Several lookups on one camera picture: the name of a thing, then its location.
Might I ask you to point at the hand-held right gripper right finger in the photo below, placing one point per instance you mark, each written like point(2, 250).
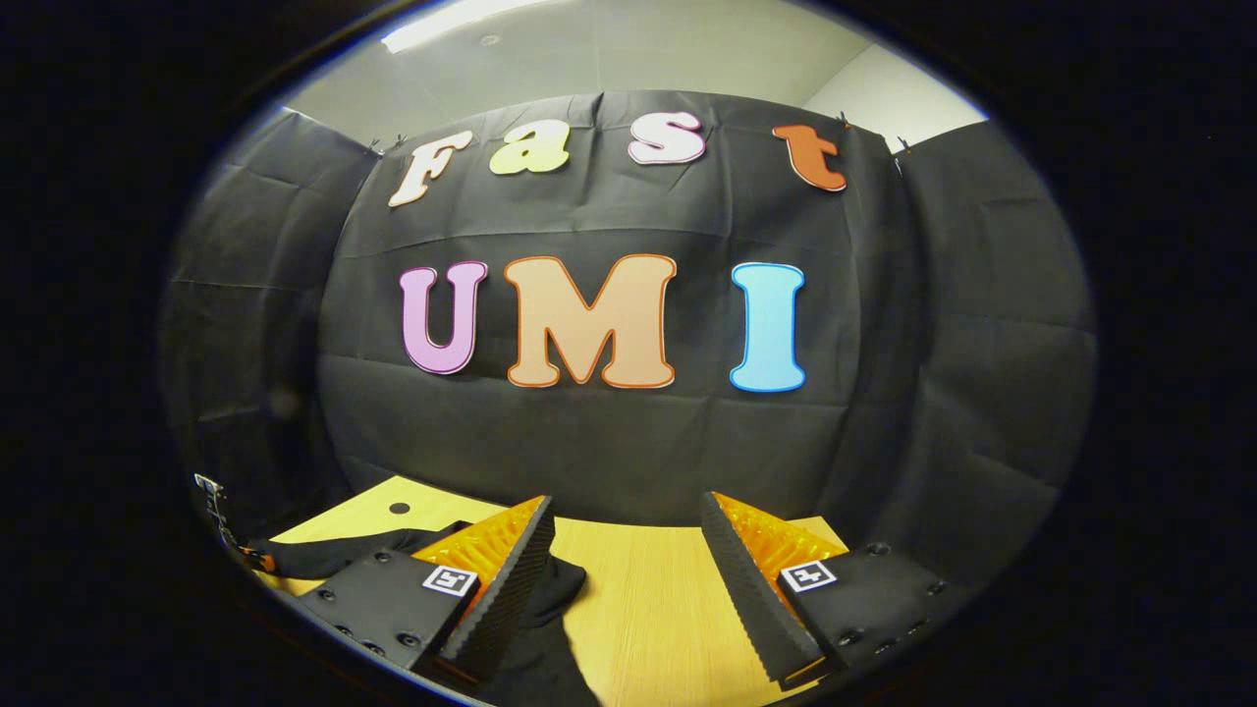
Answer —
point(751, 599)

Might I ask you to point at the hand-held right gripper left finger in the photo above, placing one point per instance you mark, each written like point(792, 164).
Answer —
point(506, 599)

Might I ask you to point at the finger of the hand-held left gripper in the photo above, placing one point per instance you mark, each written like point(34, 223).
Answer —
point(221, 511)

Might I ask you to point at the black knit garment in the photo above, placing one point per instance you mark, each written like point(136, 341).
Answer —
point(540, 648)

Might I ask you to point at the black backdrop cloth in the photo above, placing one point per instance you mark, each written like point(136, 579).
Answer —
point(933, 344)

